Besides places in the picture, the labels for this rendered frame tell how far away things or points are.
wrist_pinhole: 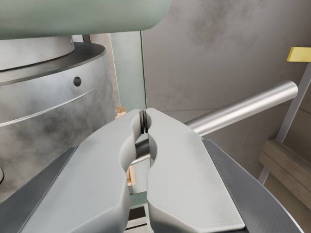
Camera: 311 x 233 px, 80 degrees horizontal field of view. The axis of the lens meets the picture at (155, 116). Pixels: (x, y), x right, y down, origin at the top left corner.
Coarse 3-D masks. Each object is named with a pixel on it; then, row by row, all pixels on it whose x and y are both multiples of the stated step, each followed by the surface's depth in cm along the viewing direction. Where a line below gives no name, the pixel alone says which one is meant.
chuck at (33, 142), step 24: (96, 96) 24; (24, 120) 17; (48, 120) 19; (72, 120) 21; (96, 120) 24; (0, 144) 17; (24, 144) 18; (48, 144) 19; (72, 144) 22; (24, 168) 19; (0, 192) 18
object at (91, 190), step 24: (120, 120) 10; (96, 144) 8; (120, 144) 8; (72, 168) 7; (96, 168) 7; (120, 168) 7; (48, 192) 6; (72, 192) 6; (96, 192) 6; (120, 192) 6; (48, 216) 6; (72, 216) 6; (96, 216) 6; (120, 216) 6
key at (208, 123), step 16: (288, 80) 11; (256, 96) 11; (272, 96) 11; (288, 96) 11; (208, 112) 12; (224, 112) 11; (240, 112) 11; (256, 112) 11; (192, 128) 11; (208, 128) 11; (144, 144) 12
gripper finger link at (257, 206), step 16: (208, 144) 8; (224, 160) 7; (224, 176) 6; (240, 176) 6; (240, 192) 6; (256, 192) 6; (240, 208) 5; (256, 208) 5; (272, 208) 5; (256, 224) 5; (272, 224) 5; (288, 224) 5
